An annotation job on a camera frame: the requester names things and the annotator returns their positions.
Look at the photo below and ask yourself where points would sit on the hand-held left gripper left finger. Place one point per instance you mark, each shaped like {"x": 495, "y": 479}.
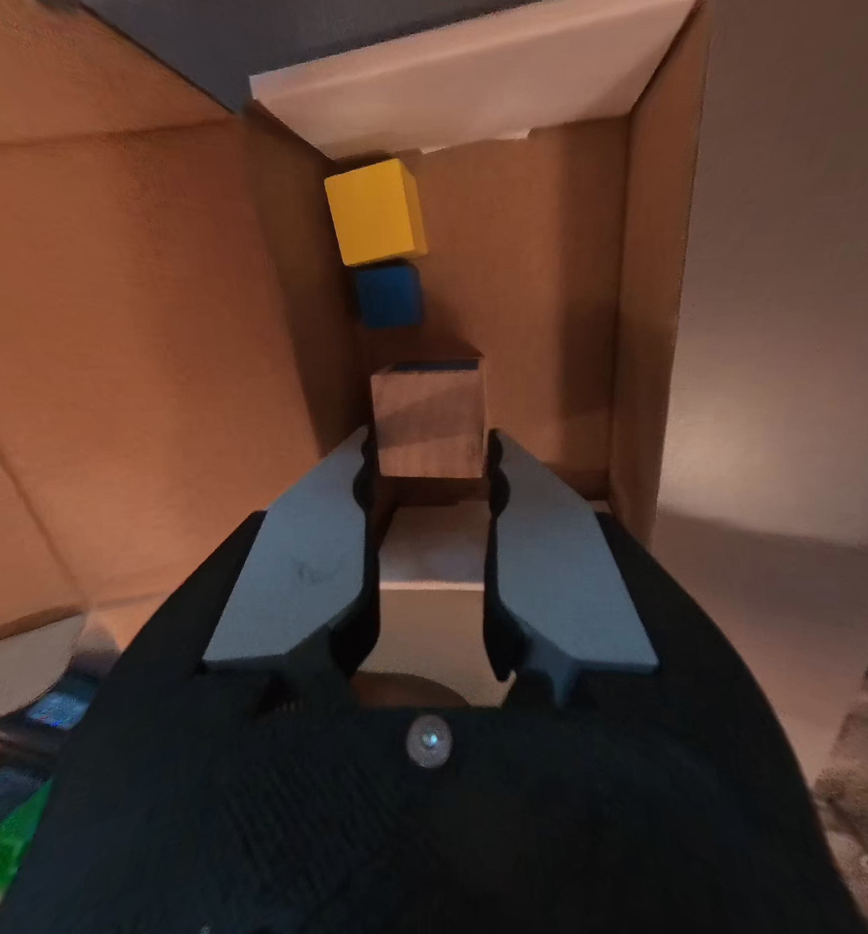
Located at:
{"x": 295, "y": 584}

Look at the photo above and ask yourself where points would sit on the pale wooden cube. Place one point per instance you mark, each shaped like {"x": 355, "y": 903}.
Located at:
{"x": 427, "y": 423}

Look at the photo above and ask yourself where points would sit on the white cardboard mailer box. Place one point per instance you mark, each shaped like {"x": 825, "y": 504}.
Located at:
{"x": 149, "y": 328}

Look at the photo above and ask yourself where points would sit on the blue wooden cube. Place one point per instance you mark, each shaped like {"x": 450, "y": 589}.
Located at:
{"x": 390, "y": 295}

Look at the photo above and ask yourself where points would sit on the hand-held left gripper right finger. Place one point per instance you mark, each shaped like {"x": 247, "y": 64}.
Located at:
{"x": 565, "y": 591}

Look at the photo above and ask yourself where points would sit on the yellow wooden cube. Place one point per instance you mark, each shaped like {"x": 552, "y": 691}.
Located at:
{"x": 379, "y": 211}

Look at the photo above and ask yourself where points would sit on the black device with small screen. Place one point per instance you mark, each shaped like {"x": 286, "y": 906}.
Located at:
{"x": 54, "y": 711}

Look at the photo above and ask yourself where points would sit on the green plastic bin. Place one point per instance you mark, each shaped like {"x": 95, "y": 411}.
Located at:
{"x": 0, "y": 846}

